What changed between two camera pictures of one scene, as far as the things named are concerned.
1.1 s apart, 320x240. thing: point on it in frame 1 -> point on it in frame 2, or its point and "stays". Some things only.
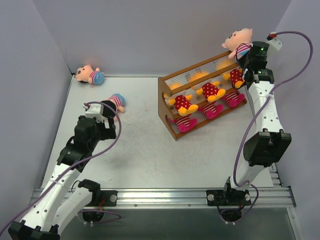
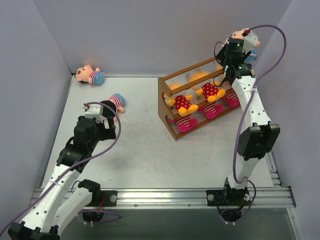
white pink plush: (184, 123) stays
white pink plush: (211, 110) stays
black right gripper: (244, 63) -> (233, 50)
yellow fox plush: (183, 104) stays
